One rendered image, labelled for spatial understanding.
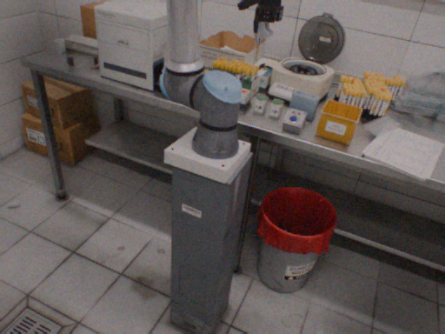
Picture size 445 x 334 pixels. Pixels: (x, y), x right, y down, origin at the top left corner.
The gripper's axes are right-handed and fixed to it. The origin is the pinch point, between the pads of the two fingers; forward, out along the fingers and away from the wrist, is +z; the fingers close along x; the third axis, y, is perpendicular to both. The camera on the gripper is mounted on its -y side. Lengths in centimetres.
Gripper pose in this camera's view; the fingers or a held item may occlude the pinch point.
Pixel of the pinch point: (256, 40)
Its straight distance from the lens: 153.4
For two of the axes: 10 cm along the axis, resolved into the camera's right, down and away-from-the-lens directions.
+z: -1.0, 8.2, 5.7
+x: 5.1, -4.4, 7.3
